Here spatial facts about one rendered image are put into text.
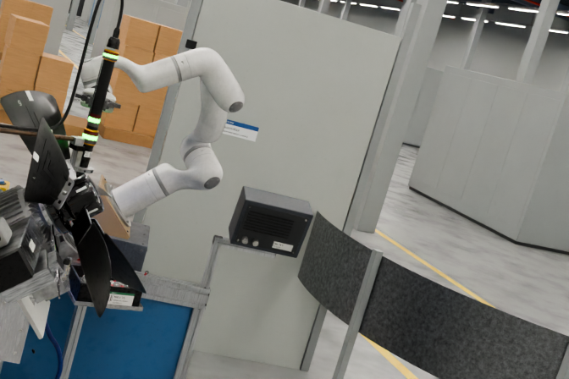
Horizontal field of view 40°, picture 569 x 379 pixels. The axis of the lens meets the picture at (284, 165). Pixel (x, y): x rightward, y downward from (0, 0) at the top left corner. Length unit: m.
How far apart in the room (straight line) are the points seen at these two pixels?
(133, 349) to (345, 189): 1.89
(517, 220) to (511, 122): 1.53
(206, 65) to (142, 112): 7.99
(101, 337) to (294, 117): 1.85
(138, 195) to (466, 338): 1.59
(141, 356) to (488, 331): 1.52
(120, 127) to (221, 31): 6.49
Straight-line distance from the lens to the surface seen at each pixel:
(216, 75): 2.69
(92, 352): 3.00
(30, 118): 2.37
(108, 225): 2.99
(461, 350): 3.68
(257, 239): 2.86
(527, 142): 12.01
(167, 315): 2.96
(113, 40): 2.35
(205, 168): 2.97
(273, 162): 4.33
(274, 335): 4.65
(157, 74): 2.61
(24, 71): 9.87
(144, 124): 10.65
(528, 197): 11.77
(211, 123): 2.86
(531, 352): 3.62
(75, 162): 2.39
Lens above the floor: 1.78
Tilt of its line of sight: 8 degrees down
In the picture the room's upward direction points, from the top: 16 degrees clockwise
